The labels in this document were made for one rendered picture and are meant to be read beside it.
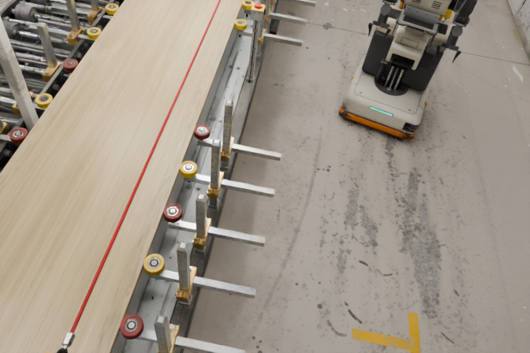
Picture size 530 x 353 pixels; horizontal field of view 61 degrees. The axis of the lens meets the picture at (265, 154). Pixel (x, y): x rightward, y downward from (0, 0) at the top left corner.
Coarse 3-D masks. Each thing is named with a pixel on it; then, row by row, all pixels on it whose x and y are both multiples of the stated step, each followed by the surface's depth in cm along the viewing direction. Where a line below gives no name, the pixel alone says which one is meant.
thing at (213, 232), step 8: (168, 224) 200; (176, 224) 201; (184, 224) 201; (192, 224) 202; (208, 232) 200; (216, 232) 200; (224, 232) 201; (232, 232) 201; (240, 232) 202; (240, 240) 201; (248, 240) 200; (256, 240) 200; (264, 240) 200
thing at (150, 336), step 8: (144, 336) 165; (152, 336) 166; (176, 344) 165; (184, 344) 165; (192, 344) 165; (200, 344) 166; (208, 344) 166; (216, 344) 166; (208, 352) 166; (216, 352) 164; (224, 352) 165; (232, 352) 165; (240, 352) 165
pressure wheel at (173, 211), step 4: (172, 204) 197; (176, 204) 197; (164, 208) 195; (168, 208) 195; (172, 208) 196; (176, 208) 196; (180, 208) 196; (164, 212) 194; (168, 212) 194; (172, 212) 194; (176, 212) 195; (180, 212) 194; (164, 216) 194; (168, 216) 193; (172, 216) 193; (176, 216) 193; (180, 216) 194; (168, 220) 193; (172, 220) 193; (176, 220) 194
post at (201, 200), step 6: (198, 198) 176; (204, 198) 176; (198, 204) 177; (204, 204) 177; (198, 210) 181; (204, 210) 181; (198, 216) 184; (204, 216) 184; (198, 222) 187; (204, 222) 188; (198, 228) 191; (204, 228) 192; (198, 234) 194; (204, 234) 196; (204, 246) 205
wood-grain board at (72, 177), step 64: (128, 0) 297; (192, 0) 305; (128, 64) 255; (192, 64) 261; (64, 128) 219; (128, 128) 223; (192, 128) 228; (0, 192) 192; (64, 192) 195; (128, 192) 199; (0, 256) 173; (64, 256) 176; (128, 256) 179; (0, 320) 158; (64, 320) 161
